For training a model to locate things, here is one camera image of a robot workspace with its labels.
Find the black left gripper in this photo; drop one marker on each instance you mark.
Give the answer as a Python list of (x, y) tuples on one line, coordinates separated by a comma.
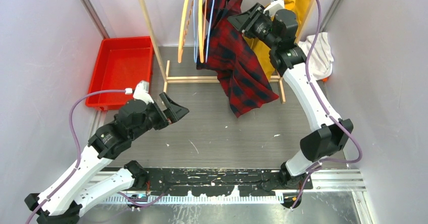
[(177, 111)]

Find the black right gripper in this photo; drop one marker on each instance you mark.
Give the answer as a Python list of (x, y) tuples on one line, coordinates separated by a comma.
[(248, 19)]

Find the red plaid garment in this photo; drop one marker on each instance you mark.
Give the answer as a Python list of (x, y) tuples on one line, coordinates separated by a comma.
[(236, 65)]

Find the wooden clothes rack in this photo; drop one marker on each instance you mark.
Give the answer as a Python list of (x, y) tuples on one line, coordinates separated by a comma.
[(199, 79)]

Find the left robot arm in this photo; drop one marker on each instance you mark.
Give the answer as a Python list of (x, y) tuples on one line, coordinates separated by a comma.
[(100, 155)]

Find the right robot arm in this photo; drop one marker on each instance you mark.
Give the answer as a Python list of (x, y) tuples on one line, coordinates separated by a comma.
[(327, 127)]

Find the orange notched hanger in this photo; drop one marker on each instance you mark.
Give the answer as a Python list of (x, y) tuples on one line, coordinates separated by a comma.
[(204, 12)]

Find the orange plastic hanger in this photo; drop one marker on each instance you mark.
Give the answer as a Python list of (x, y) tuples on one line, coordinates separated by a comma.
[(180, 46)]

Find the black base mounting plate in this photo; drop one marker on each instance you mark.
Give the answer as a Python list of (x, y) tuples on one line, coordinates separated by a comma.
[(218, 182)]

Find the red plastic bin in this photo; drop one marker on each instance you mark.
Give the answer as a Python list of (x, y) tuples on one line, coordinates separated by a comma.
[(122, 63)]

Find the white cloth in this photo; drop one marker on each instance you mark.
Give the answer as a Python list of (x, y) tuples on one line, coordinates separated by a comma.
[(321, 59)]

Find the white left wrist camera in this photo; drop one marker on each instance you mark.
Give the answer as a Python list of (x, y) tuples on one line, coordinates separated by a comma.
[(140, 92)]

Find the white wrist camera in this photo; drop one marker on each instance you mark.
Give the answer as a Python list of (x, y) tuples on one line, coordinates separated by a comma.
[(140, 92), (273, 7)]

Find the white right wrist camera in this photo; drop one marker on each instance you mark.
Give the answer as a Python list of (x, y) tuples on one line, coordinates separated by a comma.
[(273, 7)]

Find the light blue wire hanger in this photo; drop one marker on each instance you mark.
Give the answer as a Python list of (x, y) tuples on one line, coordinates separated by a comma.
[(209, 22)]

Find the aluminium rail frame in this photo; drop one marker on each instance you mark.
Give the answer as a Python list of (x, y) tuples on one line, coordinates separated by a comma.
[(291, 198)]

